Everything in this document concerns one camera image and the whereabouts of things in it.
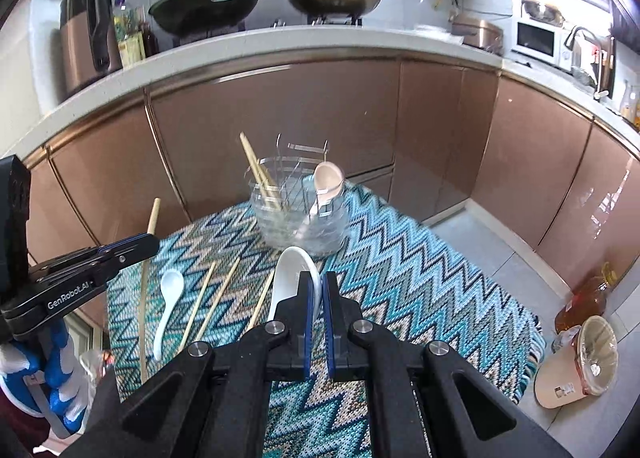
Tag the yellow label bottle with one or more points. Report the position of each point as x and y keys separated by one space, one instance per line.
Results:
x=131 y=43

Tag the steel bowls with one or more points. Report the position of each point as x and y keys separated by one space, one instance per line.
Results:
x=542 y=10

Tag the yellow oil bottle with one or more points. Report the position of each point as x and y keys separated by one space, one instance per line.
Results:
x=636 y=113

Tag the amber oil jug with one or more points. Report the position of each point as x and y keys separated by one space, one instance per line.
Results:
x=585 y=305

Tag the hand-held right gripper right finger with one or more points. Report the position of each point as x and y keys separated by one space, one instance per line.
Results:
x=331 y=318

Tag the copper electric kettle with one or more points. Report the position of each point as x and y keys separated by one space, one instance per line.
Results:
x=80 y=48

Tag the white soup spoon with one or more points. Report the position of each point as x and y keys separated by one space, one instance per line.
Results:
x=171 y=283
x=287 y=273

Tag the white microwave oven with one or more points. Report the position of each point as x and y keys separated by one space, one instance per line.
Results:
x=537 y=43

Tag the beige trash bin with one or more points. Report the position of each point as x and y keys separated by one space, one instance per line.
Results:
x=565 y=378

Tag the gas stove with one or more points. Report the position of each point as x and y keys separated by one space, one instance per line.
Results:
x=320 y=20

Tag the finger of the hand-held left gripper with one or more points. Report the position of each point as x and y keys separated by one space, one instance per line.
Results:
x=140 y=252
x=140 y=238

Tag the steel kitchen faucet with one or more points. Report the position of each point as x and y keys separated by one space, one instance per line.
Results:
x=602 y=68

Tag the zigzag patterned woven mat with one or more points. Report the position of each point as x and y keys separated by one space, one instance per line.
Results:
x=400 y=278

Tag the group of wooden chopsticks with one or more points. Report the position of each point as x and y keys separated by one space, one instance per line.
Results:
x=197 y=307

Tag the pink soup spoon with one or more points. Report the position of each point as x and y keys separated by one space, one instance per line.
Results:
x=327 y=178

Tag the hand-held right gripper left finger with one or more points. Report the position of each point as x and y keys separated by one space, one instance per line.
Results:
x=311 y=318

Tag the copper base cabinets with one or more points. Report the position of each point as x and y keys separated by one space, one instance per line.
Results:
x=250 y=103

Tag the dark sauce bottle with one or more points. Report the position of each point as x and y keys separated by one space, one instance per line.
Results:
x=151 y=40

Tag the single wooden chopstick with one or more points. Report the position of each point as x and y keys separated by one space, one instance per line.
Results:
x=143 y=318

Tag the copper rice cooker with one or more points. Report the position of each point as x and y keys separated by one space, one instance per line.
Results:
x=475 y=33

